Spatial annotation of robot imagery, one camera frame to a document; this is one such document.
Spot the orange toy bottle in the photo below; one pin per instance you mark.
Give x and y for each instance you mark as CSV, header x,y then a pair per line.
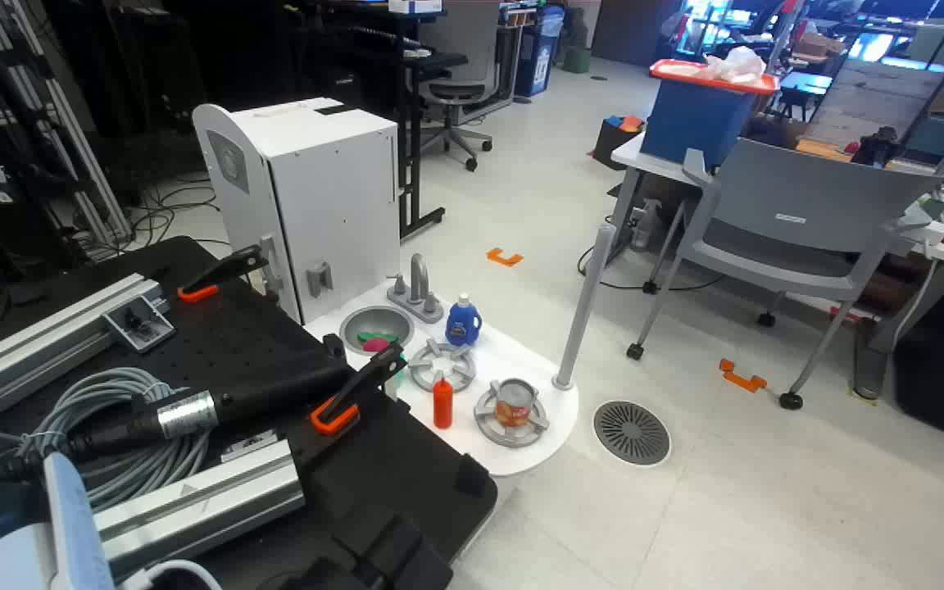
x,y
439,405

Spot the grey toy faucet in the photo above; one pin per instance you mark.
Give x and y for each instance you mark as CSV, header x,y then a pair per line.
x,y
415,293

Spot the grey toy stove burner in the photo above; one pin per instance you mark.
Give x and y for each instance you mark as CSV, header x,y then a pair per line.
x,y
442,361

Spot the white toy kitchen counter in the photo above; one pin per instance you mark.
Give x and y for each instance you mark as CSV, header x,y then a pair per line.
x,y
496,359

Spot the grey toy sink basin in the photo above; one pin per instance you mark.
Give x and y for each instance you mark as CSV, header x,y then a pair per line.
x,y
372,327

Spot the white toy kitchen cabinet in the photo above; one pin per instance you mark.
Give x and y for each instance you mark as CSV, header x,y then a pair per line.
x,y
311,185

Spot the white table leg pole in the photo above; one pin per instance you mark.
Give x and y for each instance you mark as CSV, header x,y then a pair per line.
x,y
585,304

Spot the right orange black clamp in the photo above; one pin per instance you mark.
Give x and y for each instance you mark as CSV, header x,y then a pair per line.
x,y
341,410

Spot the orange black clamp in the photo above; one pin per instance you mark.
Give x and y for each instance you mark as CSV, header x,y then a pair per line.
x,y
341,410
230,265

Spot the round floor drain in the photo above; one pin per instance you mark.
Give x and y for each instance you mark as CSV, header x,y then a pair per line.
x,y
631,434

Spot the black case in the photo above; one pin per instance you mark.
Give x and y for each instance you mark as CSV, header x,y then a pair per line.
x,y
383,503

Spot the left orange black clamp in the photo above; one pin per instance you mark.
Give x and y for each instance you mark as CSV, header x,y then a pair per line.
x,y
230,265

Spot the black office chair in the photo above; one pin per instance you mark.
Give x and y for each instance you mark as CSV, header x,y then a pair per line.
x,y
459,71

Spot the blue bin with red lid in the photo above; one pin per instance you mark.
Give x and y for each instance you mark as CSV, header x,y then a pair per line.
x,y
698,110

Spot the grey plastic chair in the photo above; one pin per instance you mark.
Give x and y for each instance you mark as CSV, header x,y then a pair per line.
x,y
792,222

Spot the blue white robot part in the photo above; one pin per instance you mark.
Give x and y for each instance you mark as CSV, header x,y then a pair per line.
x,y
46,527

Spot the lower aluminium extrusion rail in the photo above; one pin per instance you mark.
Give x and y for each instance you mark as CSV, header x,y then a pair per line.
x,y
203,509

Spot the aluminium extrusion rail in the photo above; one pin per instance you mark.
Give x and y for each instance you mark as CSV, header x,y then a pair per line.
x,y
130,312
203,509

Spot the upper aluminium extrusion rail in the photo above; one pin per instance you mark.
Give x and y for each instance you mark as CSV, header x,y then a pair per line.
x,y
130,312

